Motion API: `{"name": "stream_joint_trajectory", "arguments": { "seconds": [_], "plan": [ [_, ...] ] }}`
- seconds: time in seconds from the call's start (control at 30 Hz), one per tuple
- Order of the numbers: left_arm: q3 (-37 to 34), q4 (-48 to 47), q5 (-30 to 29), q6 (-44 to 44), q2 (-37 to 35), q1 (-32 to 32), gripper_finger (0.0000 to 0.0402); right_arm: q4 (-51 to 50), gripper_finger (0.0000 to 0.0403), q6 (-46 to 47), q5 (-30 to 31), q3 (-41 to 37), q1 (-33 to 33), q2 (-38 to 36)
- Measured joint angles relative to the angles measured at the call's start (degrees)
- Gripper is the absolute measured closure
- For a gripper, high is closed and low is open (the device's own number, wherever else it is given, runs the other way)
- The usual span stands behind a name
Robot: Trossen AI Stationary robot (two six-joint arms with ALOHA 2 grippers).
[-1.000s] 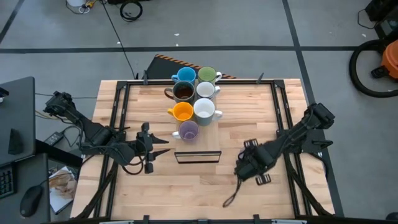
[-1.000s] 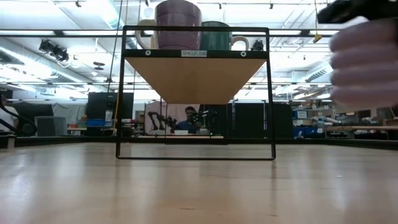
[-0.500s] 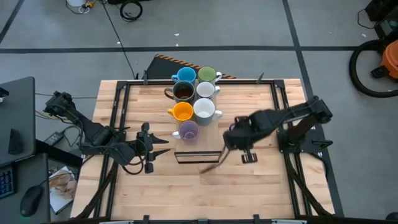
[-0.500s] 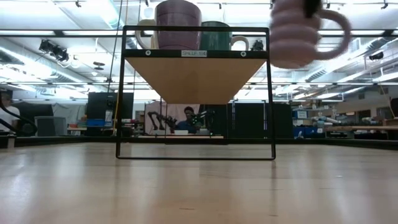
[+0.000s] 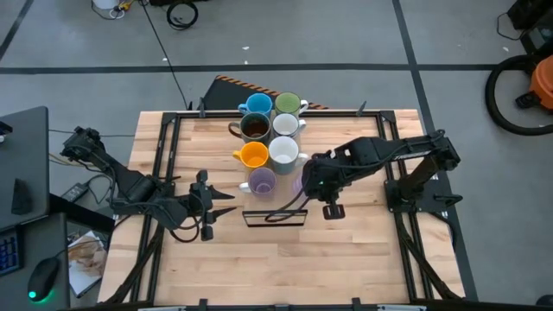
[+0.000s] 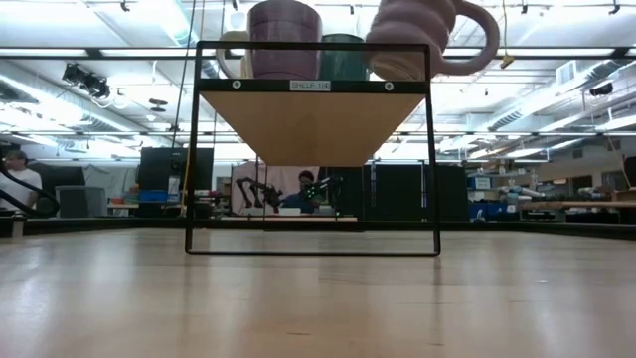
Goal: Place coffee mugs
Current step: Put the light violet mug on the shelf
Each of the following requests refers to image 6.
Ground grey-green mug white inside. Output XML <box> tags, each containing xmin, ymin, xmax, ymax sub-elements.
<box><xmin>317</xmin><ymin>33</ymin><xmax>372</xmax><ymax>82</ymax></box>

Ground orange mug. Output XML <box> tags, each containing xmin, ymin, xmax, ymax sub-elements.
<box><xmin>215</xmin><ymin>30</ymin><xmax>254</xmax><ymax>80</ymax></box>

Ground smooth purple mug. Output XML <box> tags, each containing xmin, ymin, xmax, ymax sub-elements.
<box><xmin>246</xmin><ymin>0</ymin><xmax>323</xmax><ymax>81</ymax></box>

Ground ribbed lilac mug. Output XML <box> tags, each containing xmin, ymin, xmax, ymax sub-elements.
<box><xmin>365</xmin><ymin>0</ymin><xmax>502</xmax><ymax>83</ymax></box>

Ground person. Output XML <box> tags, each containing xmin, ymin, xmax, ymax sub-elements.
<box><xmin>0</xmin><ymin>149</ymin><xmax>44</xmax><ymax>213</ymax></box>
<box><xmin>280</xmin><ymin>169</ymin><xmax>324</xmax><ymax>215</ymax></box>

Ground black partition panel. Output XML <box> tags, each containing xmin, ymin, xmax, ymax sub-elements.
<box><xmin>317</xmin><ymin>163</ymin><xmax>469</xmax><ymax>223</ymax></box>

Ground black cabinet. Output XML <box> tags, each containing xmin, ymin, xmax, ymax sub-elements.
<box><xmin>137</xmin><ymin>146</ymin><xmax>215</xmax><ymax>219</ymax></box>

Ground blue storage bins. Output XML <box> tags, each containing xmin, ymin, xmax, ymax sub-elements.
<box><xmin>466</xmin><ymin>201</ymin><xmax>519</xmax><ymax>223</ymax></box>

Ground grey storage bin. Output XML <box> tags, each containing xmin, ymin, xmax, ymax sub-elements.
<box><xmin>54</xmin><ymin>185</ymin><xmax>108</xmax><ymax>219</ymax></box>

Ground black overhead rig beam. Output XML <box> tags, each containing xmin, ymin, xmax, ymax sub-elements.
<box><xmin>0</xmin><ymin>46</ymin><xmax>636</xmax><ymax>62</ymax></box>

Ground long wooden workbench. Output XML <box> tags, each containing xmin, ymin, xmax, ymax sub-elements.
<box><xmin>519</xmin><ymin>198</ymin><xmax>636</xmax><ymax>213</ymax></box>

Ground wooden shelf black metal frame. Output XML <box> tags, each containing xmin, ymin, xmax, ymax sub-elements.
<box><xmin>184</xmin><ymin>40</ymin><xmax>442</xmax><ymax>258</ymax></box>

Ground black aluminium table frame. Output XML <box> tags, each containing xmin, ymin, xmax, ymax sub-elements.
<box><xmin>0</xmin><ymin>217</ymin><xmax>636</xmax><ymax>241</ymax></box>

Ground hanging yellow cord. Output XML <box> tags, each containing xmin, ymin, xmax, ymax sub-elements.
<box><xmin>500</xmin><ymin>0</ymin><xmax>516</xmax><ymax>70</ymax></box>

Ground ceiling camera rig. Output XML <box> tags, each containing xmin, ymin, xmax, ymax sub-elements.
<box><xmin>62</xmin><ymin>63</ymin><xmax>111</xmax><ymax>99</ymax></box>

